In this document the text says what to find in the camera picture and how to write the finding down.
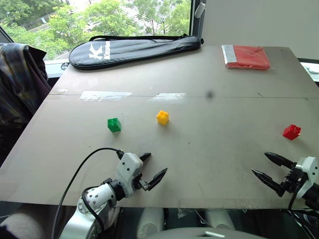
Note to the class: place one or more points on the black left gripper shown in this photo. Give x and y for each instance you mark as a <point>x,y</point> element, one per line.
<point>139,183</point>

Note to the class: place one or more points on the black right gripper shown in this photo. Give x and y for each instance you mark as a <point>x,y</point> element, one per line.
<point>294,178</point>

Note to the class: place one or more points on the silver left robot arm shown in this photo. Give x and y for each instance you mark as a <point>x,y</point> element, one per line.
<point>99,196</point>

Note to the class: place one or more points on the red toy brick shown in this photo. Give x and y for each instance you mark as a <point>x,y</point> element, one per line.
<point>291,132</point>

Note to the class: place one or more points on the yellow toy brick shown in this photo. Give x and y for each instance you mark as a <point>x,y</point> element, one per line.
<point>162,117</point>

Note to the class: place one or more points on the white rounded robot leg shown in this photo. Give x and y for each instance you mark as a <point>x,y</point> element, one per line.
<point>149,221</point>
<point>219,219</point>

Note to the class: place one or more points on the green toy brick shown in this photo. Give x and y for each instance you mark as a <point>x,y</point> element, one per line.
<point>114,125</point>

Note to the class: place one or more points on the grey curved robot body part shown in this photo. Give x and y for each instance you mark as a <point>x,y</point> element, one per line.
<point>204,234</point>

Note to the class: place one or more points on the white round object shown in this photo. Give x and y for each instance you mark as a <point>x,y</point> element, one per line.
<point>313,70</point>

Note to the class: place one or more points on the red packet in plastic wrap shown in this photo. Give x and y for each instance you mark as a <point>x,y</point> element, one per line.
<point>248,57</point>

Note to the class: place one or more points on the black racket bag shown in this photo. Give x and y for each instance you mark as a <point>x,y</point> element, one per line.
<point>134,51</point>

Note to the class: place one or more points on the grey rounded shape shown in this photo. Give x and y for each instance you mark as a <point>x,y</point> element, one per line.
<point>20,225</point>

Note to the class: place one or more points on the dark plaid jacket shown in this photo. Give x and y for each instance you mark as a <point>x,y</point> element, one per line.
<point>20,82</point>

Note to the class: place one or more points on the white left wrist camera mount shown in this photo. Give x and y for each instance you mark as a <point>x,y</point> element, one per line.
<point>128,169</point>

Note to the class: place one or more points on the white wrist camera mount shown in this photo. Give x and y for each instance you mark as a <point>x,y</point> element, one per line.
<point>310,168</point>
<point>128,169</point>

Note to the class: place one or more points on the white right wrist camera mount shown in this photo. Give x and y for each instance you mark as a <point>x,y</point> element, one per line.
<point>310,168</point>

